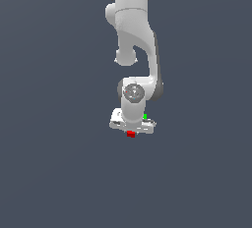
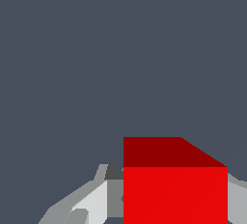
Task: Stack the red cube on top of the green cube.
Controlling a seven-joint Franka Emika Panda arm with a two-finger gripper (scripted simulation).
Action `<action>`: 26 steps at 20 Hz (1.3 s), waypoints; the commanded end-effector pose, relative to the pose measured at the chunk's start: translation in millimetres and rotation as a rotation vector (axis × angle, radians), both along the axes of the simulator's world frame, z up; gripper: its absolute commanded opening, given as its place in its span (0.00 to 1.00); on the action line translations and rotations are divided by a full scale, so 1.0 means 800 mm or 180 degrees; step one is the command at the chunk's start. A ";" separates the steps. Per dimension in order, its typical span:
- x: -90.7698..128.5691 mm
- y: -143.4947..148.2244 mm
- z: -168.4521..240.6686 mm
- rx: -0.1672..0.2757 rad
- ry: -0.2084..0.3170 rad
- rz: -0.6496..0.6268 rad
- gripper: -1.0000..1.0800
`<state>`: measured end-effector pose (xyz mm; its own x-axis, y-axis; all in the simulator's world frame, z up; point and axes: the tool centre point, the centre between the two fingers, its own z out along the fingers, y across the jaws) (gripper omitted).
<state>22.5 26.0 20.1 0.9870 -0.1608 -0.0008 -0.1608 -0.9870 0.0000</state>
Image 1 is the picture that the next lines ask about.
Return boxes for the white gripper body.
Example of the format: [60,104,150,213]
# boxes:
[108,107,158,136]

